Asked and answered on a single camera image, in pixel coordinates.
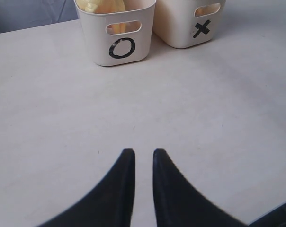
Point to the grey backdrop curtain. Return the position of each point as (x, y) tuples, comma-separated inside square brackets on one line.
[(22, 14)]

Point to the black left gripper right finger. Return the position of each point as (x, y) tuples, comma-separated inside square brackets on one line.
[(177, 203)]

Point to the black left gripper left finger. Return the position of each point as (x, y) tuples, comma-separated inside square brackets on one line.
[(109, 203)]

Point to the cream bin marked X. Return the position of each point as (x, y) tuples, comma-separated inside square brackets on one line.
[(185, 23)]

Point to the large yellow rubber chicken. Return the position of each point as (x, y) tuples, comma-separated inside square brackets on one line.
[(93, 6)]

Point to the cream bin marked O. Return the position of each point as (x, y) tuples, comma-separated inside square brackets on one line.
[(106, 49)]

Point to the yellow rubber chicken with head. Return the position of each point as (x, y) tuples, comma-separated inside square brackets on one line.
[(116, 9)]

